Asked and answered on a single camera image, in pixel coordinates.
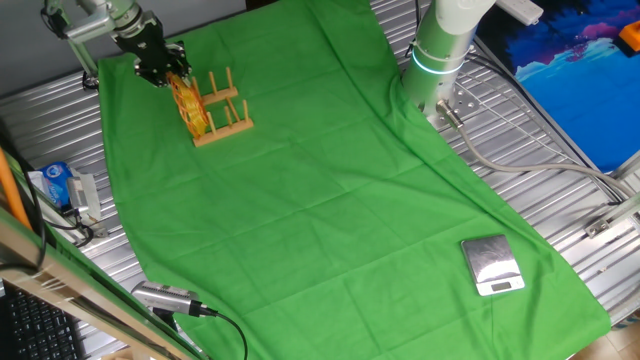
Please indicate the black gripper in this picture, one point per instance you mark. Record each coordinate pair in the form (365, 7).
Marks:
(147, 50)

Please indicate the orange woven plastic dish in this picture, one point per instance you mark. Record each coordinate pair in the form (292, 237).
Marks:
(192, 107)

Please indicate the wooden dish rack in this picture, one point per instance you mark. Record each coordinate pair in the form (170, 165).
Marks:
(225, 132)

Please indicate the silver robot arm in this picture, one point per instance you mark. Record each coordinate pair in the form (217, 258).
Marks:
(445, 40)

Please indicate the green slanted pole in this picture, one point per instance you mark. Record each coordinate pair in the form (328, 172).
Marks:
(85, 57)

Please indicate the blue tissue pack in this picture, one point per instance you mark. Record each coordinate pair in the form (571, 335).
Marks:
(56, 182)

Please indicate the green cloth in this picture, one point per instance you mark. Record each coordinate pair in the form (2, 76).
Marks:
(325, 210)

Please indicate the orange pole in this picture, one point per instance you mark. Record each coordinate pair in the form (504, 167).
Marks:
(12, 192)

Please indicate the black keyboard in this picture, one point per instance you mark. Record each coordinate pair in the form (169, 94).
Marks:
(35, 327)

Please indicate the white power strip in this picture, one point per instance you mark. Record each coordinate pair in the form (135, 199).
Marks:
(522, 10)

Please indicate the blue patterned mat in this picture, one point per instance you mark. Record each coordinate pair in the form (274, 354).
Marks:
(575, 90)

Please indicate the orange block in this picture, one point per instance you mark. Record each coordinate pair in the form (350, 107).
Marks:
(631, 36)

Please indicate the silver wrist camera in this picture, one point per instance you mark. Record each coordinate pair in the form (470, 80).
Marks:
(90, 27)

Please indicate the grey exterior camera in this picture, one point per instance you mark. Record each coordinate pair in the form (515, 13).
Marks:
(162, 297)

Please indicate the wooden frame beam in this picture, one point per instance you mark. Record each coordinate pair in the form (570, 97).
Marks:
(75, 292)

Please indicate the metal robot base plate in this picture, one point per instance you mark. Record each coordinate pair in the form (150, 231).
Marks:
(462, 102)

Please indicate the aluminium corner bracket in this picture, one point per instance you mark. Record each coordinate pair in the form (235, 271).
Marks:
(612, 217)

